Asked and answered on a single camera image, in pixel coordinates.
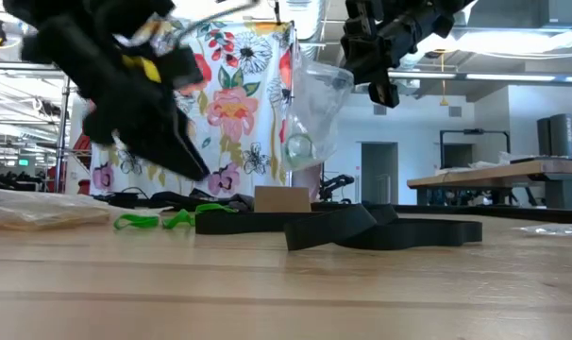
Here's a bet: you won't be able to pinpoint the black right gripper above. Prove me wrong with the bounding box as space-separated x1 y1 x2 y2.
340 0 458 109

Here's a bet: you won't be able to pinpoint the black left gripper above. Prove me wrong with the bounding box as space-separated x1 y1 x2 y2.
20 0 211 182

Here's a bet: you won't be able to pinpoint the black work gloves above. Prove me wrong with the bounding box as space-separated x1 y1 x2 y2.
148 187 256 212

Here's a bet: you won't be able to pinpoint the ceiling light strip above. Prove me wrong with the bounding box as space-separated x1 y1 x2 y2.
464 72 557 82
388 70 458 80

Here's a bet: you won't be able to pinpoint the floral print curtain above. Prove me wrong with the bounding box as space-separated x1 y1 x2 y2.
88 17 297 198

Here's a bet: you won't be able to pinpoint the yellow tape tag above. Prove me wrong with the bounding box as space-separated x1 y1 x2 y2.
121 54 163 85

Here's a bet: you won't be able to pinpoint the double door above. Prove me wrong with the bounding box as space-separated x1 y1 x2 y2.
360 141 399 204

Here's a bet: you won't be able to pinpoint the brown cardboard box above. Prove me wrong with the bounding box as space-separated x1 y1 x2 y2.
253 185 312 213

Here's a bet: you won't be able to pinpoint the pale pink cloth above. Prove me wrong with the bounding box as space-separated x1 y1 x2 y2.
290 162 323 202

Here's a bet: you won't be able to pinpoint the wooden top workbench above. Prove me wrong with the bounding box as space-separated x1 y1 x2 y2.
406 158 572 210

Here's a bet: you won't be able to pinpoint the grey cylinder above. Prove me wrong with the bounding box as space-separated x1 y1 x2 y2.
548 112 572 160
536 116 551 160

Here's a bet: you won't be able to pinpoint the black metal stand frame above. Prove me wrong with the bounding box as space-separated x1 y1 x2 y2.
439 127 512 169

